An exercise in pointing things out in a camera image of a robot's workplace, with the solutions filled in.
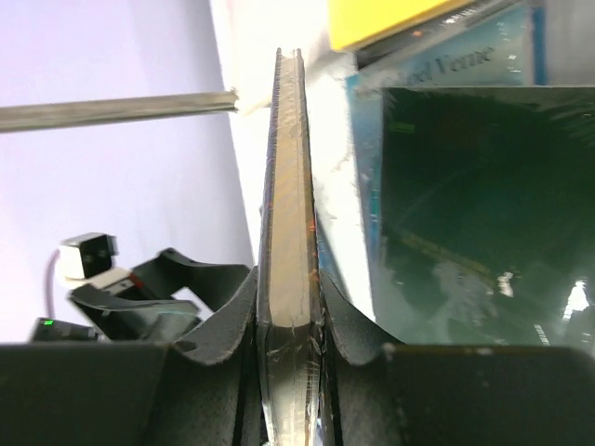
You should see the blue ocean Jules Verne book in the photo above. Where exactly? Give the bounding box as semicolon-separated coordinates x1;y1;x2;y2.
347;1;547;318

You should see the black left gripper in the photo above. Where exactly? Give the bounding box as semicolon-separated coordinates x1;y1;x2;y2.
31;248;249;342

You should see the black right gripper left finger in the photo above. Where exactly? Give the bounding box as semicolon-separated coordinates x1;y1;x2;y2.
1;273;258;445

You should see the white two-tier wooden shelf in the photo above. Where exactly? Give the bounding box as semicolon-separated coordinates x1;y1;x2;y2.
0;0;336;134

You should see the dark green hardcover book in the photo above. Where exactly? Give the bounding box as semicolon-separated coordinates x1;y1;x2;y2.
375;86;594;352

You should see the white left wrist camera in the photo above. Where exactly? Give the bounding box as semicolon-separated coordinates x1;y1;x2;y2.
59;232;117;281

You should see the yellow paperback book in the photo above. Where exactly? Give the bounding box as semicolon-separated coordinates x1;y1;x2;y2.
327;0;471;51

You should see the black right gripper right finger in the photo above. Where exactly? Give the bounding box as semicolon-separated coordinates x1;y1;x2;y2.
320;274;594;445

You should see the purple galaxy cover book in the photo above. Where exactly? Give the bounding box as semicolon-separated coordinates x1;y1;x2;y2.
257;49;324;445

